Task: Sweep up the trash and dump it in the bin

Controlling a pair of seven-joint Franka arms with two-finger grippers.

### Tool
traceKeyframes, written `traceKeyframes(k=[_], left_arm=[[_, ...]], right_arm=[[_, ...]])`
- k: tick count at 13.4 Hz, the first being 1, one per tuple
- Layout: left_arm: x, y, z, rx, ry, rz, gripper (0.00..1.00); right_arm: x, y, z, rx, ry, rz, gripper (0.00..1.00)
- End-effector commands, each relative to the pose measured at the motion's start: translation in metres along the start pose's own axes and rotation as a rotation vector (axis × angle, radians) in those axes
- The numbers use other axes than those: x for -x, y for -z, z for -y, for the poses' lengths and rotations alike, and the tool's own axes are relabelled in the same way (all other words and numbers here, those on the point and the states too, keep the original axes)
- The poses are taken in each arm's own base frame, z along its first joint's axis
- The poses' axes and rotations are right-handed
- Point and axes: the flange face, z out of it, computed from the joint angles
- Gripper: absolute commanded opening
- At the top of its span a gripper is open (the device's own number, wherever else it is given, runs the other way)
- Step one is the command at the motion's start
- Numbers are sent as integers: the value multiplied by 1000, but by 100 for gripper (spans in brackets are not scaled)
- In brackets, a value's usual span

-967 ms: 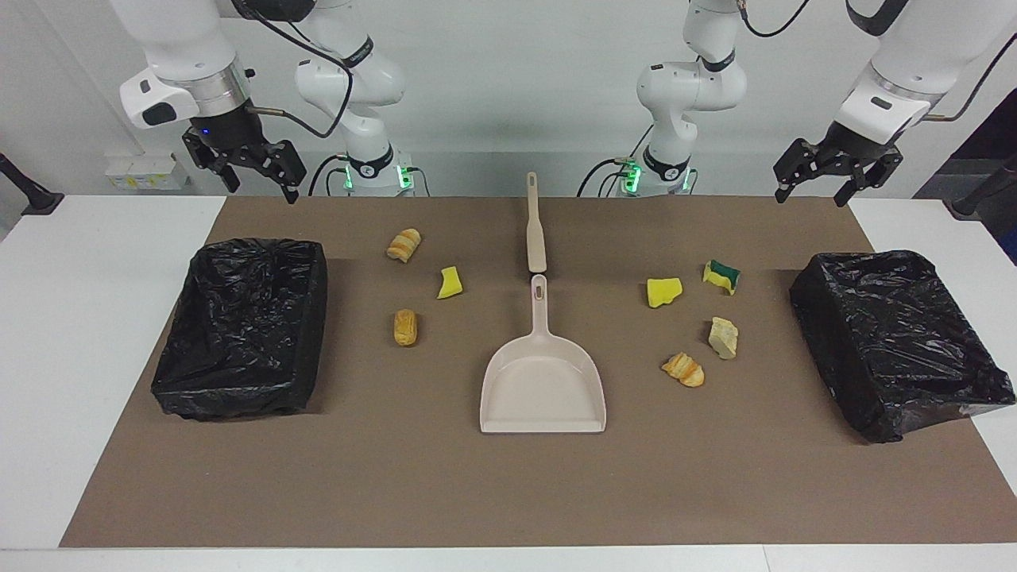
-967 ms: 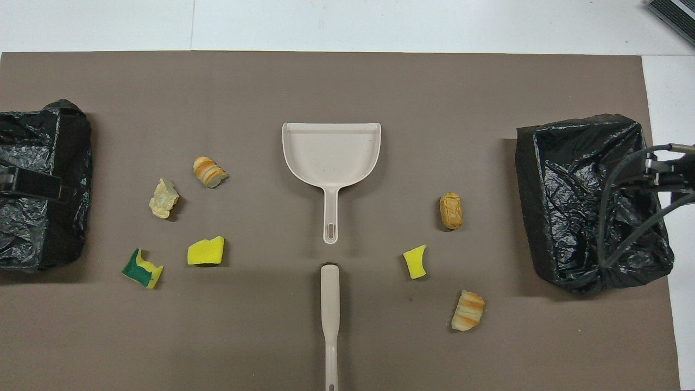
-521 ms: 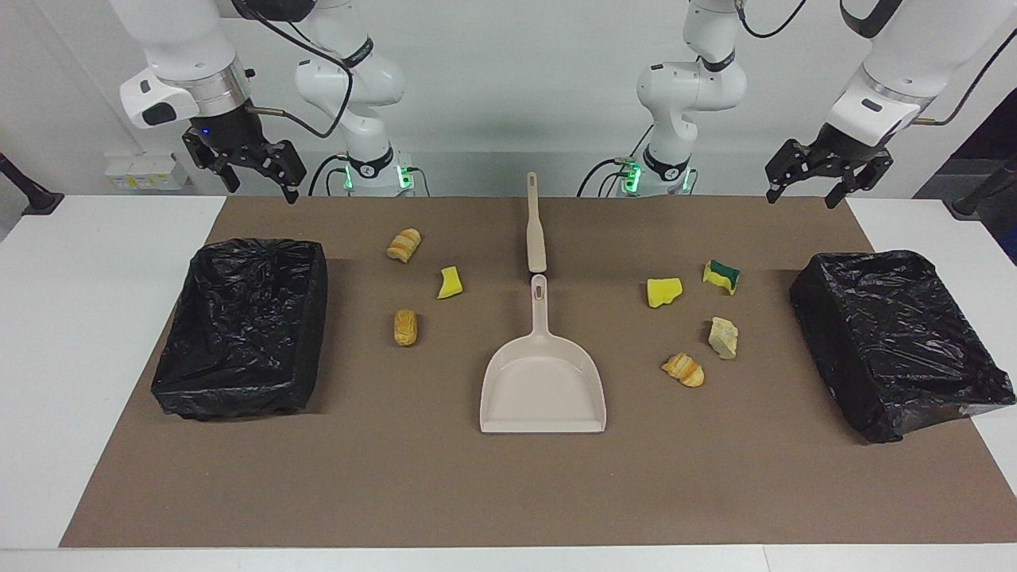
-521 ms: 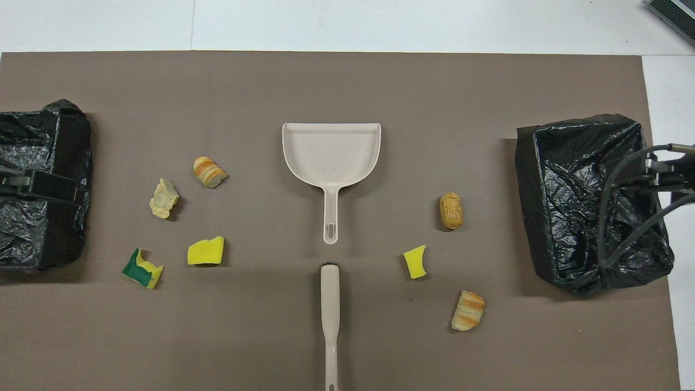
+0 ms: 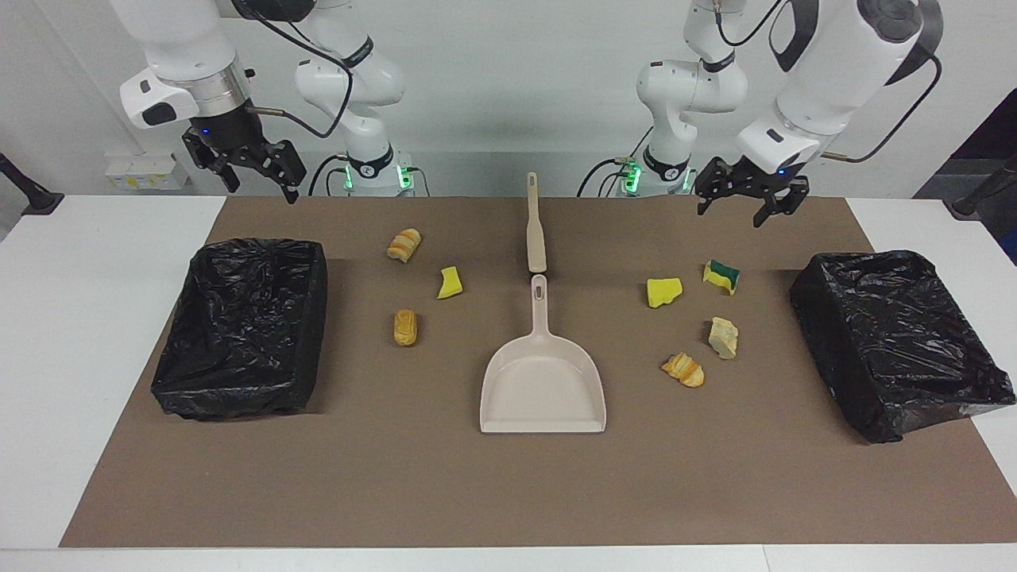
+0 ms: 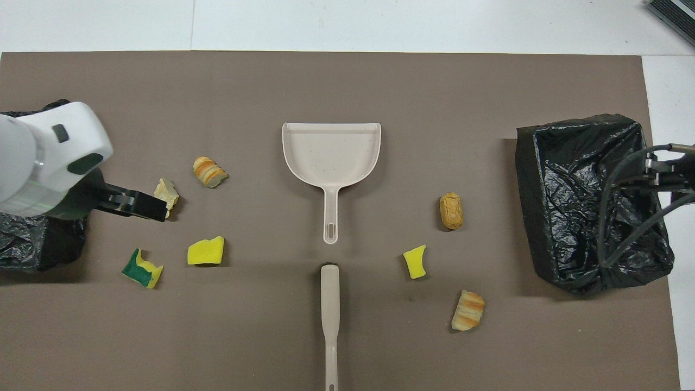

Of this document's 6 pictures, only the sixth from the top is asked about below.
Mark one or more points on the green and yellow sponge piece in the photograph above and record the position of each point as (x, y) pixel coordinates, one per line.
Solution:
(142, 270)

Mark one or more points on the black bag lined bin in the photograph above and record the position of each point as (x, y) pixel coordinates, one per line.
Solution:
(21, 244)
(564, 217)

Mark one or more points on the small yellow sponge piece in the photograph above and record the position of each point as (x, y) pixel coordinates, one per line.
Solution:
(415, 263)

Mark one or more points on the beige hand brush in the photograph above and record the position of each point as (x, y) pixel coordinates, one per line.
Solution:
(329, 293)

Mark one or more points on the pale bread chunk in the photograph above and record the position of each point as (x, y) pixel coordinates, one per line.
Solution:
(165, 190)

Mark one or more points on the brown bread roll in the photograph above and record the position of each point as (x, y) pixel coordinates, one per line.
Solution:
(451, 211)

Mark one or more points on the striped croissant piece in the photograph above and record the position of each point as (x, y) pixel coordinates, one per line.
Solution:
(209, 171)
(468, 310)

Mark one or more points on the dark ribbed box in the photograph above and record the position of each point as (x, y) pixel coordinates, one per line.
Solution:
(676, 13)

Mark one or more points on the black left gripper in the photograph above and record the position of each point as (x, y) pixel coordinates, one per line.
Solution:
(117, 198)

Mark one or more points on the beige plastic dustpan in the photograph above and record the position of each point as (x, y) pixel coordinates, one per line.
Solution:
(331, 152)

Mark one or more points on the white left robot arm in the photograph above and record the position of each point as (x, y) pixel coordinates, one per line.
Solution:
(32, 157)

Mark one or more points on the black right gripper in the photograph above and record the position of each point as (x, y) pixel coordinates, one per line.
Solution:
(676, 171)

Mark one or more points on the brown paper table mat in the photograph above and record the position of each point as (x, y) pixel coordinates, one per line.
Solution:
(347, 81)

